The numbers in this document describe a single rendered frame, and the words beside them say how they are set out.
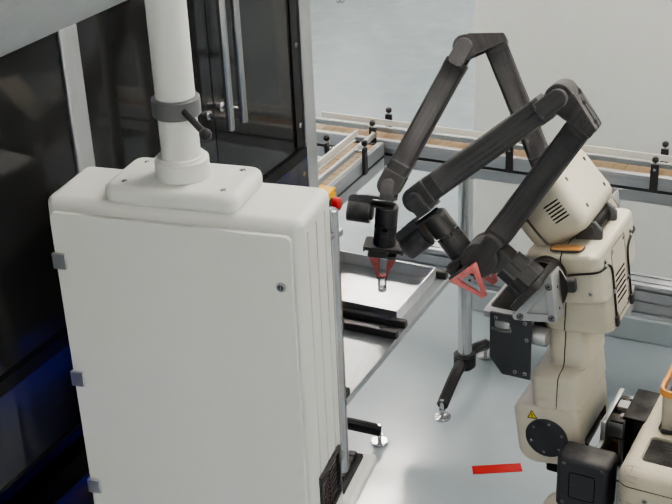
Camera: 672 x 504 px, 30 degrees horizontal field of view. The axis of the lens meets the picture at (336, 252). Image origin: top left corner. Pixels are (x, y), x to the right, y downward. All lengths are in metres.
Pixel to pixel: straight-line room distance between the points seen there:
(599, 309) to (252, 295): 0.93
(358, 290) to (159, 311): 1.10
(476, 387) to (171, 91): 2.59
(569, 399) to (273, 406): 0.87
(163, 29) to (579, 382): 1.33
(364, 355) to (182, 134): 1.02
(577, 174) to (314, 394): 0.84
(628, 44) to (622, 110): 0.24
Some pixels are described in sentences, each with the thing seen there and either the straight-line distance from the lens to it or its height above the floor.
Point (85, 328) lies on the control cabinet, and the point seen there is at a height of 1.29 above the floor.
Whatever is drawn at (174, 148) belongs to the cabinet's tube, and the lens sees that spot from 2.22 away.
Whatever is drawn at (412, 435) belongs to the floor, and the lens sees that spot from 4.30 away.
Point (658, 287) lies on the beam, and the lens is 4.10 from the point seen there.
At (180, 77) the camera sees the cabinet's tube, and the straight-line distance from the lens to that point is 2.18.
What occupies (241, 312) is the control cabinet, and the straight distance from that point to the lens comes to 2.25.
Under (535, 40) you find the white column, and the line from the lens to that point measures 4.55.
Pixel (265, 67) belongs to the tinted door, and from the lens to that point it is 3.16.
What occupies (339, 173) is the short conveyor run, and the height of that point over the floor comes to 0.93.
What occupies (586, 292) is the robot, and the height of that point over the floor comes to 1.15.
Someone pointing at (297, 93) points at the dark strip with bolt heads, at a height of 1.37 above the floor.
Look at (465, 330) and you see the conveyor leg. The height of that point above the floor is 0.25.
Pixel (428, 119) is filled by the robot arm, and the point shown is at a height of 1.38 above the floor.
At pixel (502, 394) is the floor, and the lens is 4.52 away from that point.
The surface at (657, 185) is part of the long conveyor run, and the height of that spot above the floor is 0.91.
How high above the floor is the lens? 2.45
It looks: 26 degrees down
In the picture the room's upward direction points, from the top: 3 degrees counter-clockwise
